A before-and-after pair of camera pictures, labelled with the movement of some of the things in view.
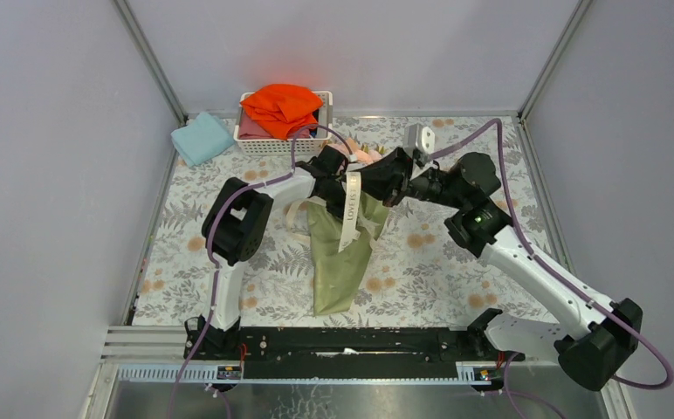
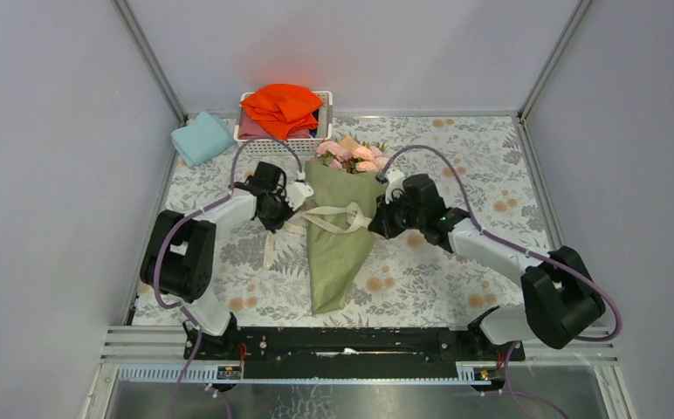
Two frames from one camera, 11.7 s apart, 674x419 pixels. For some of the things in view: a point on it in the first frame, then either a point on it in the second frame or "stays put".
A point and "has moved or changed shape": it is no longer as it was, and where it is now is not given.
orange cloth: (282, 108) stays put
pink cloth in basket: (251, 127) stays put
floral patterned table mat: (420, 271) stays put
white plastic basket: (311, 146) stays put
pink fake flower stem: (351, 147) has moved or changed shape
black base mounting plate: (350, 353) stays put
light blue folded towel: (203, 139) stays put
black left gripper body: (333, 182) → (278, 213)
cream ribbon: (347, 236) → (347, 207)
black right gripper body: (401, 176) → (385, 217)
